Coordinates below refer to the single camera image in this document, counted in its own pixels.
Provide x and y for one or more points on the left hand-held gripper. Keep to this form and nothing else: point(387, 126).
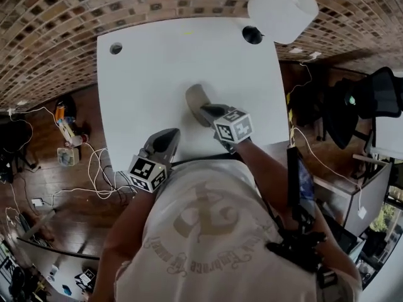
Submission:
point(148, 171)

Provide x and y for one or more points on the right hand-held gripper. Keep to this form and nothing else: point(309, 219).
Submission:
point(233, 127)

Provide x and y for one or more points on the tan glasses case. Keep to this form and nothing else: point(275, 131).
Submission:
point(196, 97)

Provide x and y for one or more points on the person's left forearm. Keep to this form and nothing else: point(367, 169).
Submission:
point(126, 228)

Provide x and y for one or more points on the person's right forearm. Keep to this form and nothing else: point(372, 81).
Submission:
point(267, 178)

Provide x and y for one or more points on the black lamp base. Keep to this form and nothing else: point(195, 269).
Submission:
point(251, 35)

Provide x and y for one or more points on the small white desk fan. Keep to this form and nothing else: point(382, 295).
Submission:
point(66, 156)

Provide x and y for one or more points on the person's white printed t-shirt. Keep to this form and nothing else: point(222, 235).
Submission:
point(220, 238)

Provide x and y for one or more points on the orange and white tool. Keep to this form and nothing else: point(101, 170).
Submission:
point(64, 123)

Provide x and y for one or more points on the white cylindrical lamp shade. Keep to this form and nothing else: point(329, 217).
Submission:
point(281, 9)

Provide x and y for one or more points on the white power adapter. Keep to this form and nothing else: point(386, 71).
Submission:
point(37, 202)

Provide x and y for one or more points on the black bag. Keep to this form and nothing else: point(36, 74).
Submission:
point(12, 149)

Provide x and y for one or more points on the black mesh office chair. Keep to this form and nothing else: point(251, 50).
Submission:
point(371, 102)

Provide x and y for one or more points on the white desk with clutter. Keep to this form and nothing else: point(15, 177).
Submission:
point(60, 263)

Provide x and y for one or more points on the grey office partition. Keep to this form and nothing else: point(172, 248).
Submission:
point(368, 197)

